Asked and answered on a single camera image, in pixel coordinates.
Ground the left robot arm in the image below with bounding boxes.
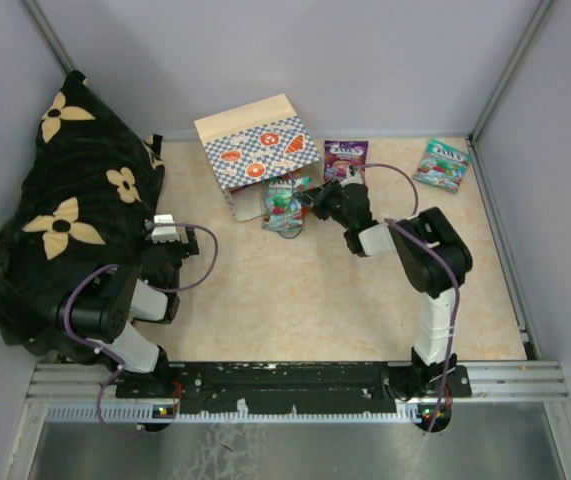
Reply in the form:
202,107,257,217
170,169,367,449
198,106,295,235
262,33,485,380
48,227,199,398

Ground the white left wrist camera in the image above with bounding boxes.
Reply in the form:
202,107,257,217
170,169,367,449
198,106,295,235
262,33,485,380
145,214,181,244

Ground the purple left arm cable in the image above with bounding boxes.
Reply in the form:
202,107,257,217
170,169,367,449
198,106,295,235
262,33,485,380
62,222,219,438

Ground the purple candy bag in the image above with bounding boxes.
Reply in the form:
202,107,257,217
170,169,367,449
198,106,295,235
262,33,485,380
323,140,369,181

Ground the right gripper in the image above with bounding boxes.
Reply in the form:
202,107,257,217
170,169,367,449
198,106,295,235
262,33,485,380
295,178,352,230

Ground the black floral pillow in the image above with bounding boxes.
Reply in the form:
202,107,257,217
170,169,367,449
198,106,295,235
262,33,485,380
0,70,165,363

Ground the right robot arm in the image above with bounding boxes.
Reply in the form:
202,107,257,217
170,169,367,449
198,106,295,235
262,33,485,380
296,180,473,396

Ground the teal mint cherry candy bag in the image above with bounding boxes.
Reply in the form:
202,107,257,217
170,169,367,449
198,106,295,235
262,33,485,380
262,175,312,239

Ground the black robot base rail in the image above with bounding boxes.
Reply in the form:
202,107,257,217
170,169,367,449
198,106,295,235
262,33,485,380
114,361,442,415

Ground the checkered paper bag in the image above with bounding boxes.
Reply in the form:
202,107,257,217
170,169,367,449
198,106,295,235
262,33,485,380
194,94,322,222

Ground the teal Fox's mint candy bag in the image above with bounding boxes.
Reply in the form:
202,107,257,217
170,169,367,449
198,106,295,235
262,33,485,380
413,138,471,193

